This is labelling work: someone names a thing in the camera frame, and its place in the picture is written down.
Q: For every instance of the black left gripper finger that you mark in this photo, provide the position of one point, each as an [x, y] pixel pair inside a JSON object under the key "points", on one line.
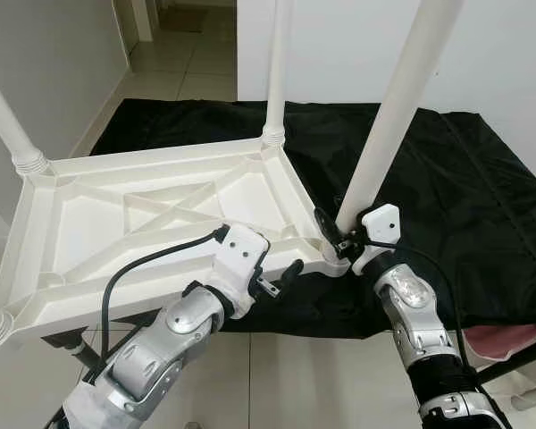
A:
{"points": [[291, 273]]}

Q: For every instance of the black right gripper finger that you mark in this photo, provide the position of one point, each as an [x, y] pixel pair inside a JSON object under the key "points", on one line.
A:
{"points": [[327, 225]]}

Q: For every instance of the white plastic table top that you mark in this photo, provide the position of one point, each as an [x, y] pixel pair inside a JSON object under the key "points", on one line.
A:
{"points": [[161, 223]]}

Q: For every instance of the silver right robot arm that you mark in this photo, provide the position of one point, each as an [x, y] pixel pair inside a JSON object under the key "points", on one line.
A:
{"points": [[415, 322]]}

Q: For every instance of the black cloth table cover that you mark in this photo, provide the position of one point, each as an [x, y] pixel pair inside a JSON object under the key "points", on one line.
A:
{"points": [[464, 223]]}

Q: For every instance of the pink cushion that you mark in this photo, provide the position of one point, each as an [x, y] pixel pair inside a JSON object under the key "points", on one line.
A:
{"points": [[505, 341]]}

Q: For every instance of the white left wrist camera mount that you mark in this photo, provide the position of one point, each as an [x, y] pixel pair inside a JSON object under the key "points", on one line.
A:
{"points": [[241, 259]]}

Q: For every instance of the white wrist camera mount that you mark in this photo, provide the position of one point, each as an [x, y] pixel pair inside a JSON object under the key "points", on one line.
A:
{"points": [[380, 223], [241, 259]]}

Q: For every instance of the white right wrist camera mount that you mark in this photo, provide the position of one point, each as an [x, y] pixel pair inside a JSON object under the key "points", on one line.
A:
{"points": [[380, 223]]}

